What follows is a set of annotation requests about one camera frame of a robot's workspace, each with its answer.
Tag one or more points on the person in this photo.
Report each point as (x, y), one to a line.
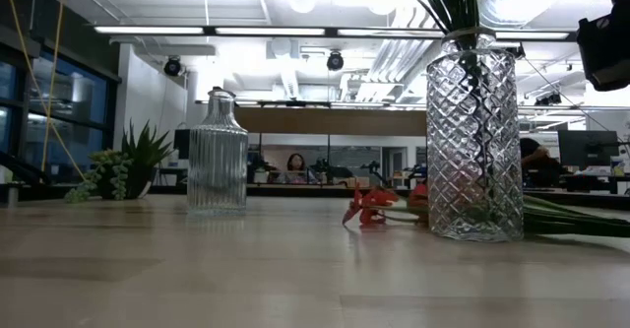
(296, 163)
(534, 163)

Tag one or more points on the black computer monitor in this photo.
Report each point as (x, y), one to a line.
(585, 148)
(181, 143)

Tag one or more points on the ribbed clear glass vase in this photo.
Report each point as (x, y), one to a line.
(216, 160)

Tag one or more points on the diamond-cut clear glass vase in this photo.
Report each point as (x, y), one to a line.
(475, 146)

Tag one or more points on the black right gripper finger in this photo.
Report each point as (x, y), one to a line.
(605, 47)

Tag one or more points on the wooden shelf with black legs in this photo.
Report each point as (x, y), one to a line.
(334, 121)

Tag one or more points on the red artificial flower bunch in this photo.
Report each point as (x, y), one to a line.
(369, 202)

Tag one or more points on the small grey post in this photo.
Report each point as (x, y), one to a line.
(12, 195)

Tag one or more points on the potted green succulent plant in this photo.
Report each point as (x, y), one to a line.
(143, 155)

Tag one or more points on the round black ceiling spotlight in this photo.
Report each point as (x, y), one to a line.
(335, 61)
(172, 66)

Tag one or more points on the long ceiling light bar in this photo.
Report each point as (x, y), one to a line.
(147, 30)

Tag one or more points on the silver ceiling duct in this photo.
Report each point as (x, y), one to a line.
(497, 3)

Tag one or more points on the large dark window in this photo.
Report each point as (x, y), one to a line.
(74, 96)

